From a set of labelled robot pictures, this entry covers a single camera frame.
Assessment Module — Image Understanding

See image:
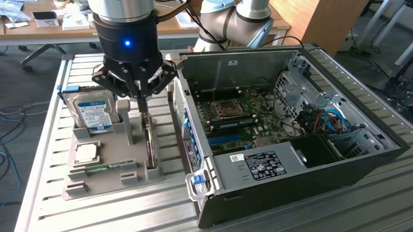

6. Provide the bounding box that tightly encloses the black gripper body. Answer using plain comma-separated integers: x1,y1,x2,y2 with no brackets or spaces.
92,11,164,99

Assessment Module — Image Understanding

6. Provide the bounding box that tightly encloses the graphics card with black shroud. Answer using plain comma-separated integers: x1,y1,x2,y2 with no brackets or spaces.
140,110,160,171

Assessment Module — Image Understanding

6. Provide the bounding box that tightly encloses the hard disk with blue label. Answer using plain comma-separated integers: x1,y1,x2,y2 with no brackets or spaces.
60,87,121,133

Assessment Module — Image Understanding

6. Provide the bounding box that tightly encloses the white box with round holder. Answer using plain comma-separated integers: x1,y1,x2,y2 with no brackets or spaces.
60,13,91,31

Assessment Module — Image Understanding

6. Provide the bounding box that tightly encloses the stack of papers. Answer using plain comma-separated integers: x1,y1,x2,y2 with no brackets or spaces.
175,12,202,29

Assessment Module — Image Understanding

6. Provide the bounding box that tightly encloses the CPU socket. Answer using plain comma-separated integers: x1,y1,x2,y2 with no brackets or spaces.
210,99,243,119

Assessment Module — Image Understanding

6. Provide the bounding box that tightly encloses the black chair base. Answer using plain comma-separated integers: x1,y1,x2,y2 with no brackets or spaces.
19,43,99,72

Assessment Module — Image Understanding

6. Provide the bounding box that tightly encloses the white box with black top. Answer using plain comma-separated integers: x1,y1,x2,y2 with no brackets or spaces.
32,11,60,28

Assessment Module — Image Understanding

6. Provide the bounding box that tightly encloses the wooden desk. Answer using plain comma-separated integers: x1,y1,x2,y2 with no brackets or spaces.
0,0,291,46

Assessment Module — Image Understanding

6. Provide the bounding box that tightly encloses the silver CPU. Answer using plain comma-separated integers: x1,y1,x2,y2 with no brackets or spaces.
75,145,99,164

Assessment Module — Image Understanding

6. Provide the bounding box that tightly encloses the blue expansion slot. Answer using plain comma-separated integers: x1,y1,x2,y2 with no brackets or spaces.
207,134,242,145

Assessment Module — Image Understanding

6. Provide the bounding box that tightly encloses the green motherboard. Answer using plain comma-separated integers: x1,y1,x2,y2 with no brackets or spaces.
192,87,291,155

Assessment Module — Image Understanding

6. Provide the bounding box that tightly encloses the white paper tag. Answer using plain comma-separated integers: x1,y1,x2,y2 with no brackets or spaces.
4,21,29,29

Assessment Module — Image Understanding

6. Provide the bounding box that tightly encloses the green RAM stick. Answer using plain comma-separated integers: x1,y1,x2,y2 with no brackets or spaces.
69,159,135,174

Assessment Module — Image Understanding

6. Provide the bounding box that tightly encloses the clear plastic bag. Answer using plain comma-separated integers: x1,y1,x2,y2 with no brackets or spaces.
0,1,32,22

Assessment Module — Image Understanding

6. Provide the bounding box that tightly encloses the silver drive cage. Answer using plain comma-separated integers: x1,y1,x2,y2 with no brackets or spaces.
274,70,326,116

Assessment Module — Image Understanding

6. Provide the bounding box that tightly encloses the silver power supply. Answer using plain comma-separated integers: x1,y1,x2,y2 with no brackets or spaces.
206,141,307,194

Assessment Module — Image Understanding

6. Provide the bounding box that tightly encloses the grey parts rack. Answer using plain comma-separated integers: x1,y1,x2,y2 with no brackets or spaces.
60,99,166,201

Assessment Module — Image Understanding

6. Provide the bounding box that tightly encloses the black PC case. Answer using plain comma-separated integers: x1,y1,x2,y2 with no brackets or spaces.
164,47,411,229

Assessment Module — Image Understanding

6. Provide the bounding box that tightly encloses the silver disk bay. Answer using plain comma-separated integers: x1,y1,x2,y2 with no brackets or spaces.
325,127,393,160

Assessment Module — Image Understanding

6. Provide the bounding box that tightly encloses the blue disk carrier bracket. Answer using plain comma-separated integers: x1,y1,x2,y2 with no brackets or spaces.
56,83,116,107

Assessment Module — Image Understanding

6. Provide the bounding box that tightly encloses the dark robot cable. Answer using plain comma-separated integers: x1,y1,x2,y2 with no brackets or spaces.
153,3,187,25

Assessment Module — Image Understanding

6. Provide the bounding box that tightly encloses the grey floor cable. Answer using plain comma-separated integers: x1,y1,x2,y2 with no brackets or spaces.
0,101,49,116

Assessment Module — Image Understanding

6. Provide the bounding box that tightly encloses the black cable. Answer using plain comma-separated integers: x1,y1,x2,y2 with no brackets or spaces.
258,35,321,53

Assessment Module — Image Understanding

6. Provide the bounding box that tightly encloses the blue floor cable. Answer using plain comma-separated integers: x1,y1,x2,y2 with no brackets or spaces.
0,116,25,207

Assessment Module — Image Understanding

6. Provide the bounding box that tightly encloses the blue wire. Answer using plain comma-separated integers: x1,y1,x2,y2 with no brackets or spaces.
322,108,351,134

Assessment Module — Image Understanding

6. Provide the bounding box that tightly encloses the white table frame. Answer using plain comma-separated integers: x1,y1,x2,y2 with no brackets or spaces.
354,0,413,66

